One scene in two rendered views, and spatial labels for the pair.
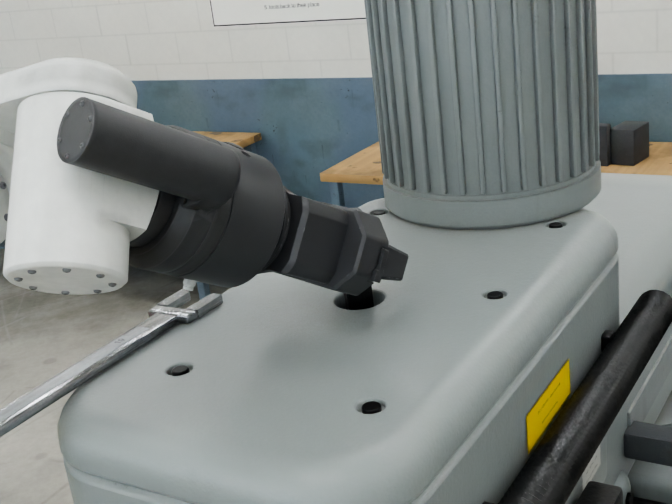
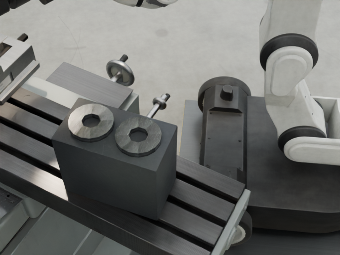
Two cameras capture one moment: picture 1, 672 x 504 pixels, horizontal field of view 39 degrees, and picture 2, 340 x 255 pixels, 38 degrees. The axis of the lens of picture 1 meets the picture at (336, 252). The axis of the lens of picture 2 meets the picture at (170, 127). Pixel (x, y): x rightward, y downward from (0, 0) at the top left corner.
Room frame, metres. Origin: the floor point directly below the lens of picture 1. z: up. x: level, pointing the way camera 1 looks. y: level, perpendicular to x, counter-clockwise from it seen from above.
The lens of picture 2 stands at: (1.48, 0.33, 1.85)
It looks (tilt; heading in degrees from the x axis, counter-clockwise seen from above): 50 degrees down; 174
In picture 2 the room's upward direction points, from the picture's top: 1 degrees clockwise
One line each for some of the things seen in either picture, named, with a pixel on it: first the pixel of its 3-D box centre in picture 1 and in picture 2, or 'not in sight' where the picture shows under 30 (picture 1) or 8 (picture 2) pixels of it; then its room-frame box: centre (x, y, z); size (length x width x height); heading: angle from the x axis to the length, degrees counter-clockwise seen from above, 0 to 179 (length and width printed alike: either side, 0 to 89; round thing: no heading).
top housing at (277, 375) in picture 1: (380, 385); not in sight; (0.66, -0.02, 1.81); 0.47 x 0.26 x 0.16; 146
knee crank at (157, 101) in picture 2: not in sight; (154, 110); (0.29, 0.40, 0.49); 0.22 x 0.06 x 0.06; 146
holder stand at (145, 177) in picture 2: not in sight; (118, 157); (0.87, 0.29, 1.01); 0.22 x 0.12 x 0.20; 64
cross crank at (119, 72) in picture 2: not in sight; (115, 79); (0.24, 0.26, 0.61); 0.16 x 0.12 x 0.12; 146
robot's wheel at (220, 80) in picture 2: not in sight; (224, 99); (0.26, 0.66, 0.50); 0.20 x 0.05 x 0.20; 79
